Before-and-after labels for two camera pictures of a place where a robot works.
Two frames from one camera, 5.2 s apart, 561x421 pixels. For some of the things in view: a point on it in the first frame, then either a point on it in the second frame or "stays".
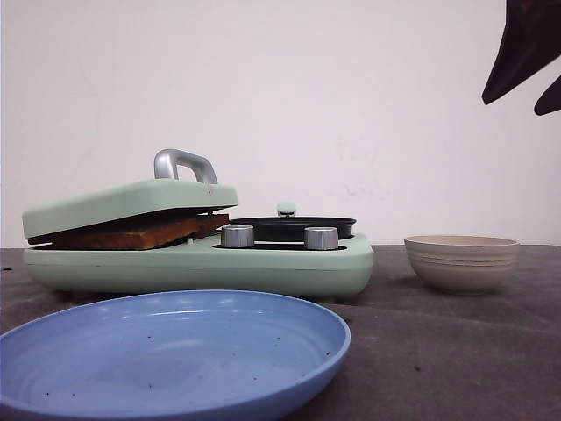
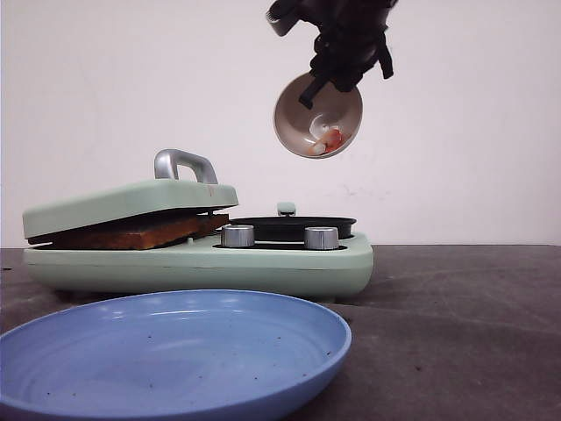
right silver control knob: (321, 238) stays
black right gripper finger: (532, 39) to (308, 95)
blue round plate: (186, 355) stays
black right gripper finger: (550, 100) to (385, 60)
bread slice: (207, 224) stays
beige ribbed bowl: (459, 265) to (326, 129)
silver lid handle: (167, 160) stays
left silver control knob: (237, 236) stays
